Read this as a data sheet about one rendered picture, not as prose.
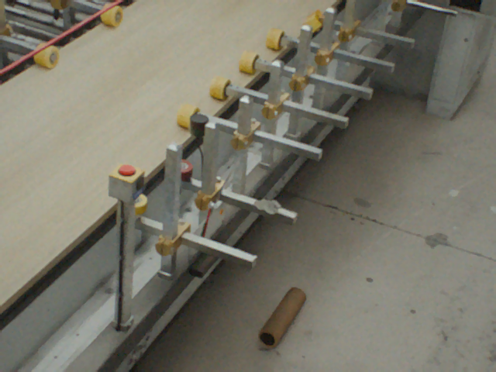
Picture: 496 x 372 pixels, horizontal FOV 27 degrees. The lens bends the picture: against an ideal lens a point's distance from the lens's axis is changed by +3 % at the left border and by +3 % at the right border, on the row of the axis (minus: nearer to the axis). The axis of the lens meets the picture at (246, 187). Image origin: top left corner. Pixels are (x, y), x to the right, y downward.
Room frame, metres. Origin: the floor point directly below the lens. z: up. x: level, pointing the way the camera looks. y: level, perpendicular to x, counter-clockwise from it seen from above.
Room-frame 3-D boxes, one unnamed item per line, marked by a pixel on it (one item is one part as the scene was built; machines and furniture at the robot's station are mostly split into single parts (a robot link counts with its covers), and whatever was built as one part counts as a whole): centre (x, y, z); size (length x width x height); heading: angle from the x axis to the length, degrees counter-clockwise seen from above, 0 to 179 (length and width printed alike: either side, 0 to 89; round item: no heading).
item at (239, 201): (2.65, 0.04, 0.84); 0.43 x 0.03 x 0.04; 68
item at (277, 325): (3.05, -0.20, 0.04); 0.30 x 0.08 x 0.08; 158
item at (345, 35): (3.83, -0.36, 0.95); 0.14 x 0.06 x 0.05; 158
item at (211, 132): (2.65, 0.12, 0.89); 0.04 x 0.04 x 0.48; 68
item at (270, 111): (3.13, -0.07, 0.95); 0.14 x 0.06 x 0.05; 158
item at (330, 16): (3.57, -0.25, 0.90); 0.04 x 0.04 x 0.48; 68
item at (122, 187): (2.17, 0.31, 1.18); 0.07 x 0.07 x 0.08; 68
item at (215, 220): (2.61, 0.11, 0.75); 0.26 x 0.01 x 0.10; 158
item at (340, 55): (3.60, -0.28, 0.95); 0.50 x 0.04 x 0.04; 68
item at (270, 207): (2.61, -0.07, 0.87); 0.09 x 0.07 x 0.02; 68
